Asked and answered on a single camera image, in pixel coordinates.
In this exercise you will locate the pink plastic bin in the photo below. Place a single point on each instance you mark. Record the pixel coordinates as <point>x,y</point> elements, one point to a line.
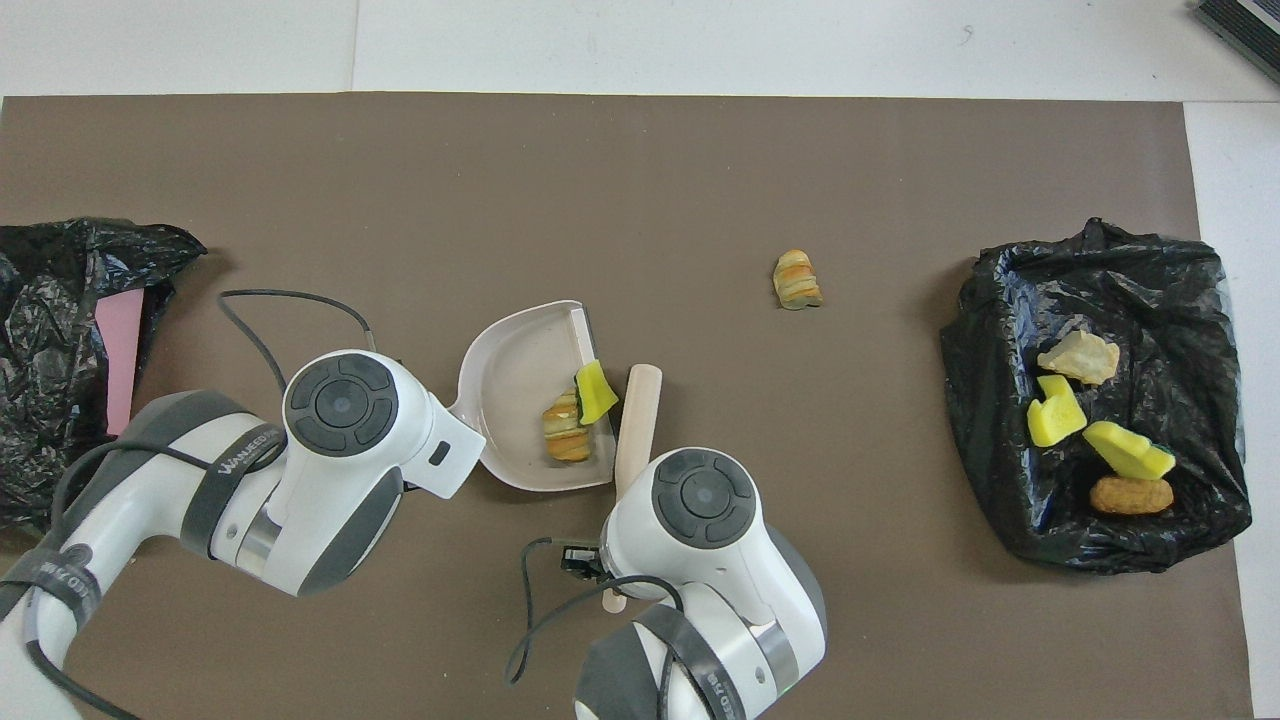
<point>118,360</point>

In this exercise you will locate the orange striped cone chunk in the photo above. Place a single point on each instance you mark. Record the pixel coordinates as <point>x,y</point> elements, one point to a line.
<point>1080,358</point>

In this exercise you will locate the brown cylindrical sponge chunk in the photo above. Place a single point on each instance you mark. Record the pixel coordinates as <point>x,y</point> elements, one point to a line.
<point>1130,495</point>

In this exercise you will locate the brown table mat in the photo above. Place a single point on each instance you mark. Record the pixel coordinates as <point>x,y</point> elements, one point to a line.
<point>700,180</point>

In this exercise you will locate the beige plastic dustpan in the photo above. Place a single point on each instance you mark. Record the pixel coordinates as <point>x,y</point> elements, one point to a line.
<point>515,380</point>

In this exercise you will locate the dark ribbed device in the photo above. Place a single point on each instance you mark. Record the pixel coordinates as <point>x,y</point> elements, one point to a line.
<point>1250,25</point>

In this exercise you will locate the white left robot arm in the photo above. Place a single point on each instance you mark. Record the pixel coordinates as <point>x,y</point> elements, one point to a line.
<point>330,470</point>

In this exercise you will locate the black bag lining pink bin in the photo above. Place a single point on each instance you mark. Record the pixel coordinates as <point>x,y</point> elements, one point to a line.
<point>40,300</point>

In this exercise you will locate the yellow wedge sponge piece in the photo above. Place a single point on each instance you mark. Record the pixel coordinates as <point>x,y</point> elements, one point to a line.
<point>1130,452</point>

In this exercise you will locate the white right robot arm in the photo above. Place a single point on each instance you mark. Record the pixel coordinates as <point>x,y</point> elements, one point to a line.
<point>710,560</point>

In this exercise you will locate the yellow notched sponge piece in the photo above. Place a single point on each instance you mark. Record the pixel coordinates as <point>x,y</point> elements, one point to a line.
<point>1055,415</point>

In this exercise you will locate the beige crumbly chunk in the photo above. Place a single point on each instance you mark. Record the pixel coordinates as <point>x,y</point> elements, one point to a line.
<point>567,430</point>

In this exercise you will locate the small yellow sponge piece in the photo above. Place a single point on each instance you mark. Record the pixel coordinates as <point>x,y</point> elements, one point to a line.
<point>597,392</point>

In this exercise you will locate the black trash bag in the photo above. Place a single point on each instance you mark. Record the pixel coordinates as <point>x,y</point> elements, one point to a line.
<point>1000,330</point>

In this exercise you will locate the beige brush with black bristles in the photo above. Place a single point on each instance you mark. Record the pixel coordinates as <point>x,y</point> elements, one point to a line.
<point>638,420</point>

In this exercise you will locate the orange striped bread chunk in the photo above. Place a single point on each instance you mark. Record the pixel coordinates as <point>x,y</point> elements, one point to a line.
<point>796,280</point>

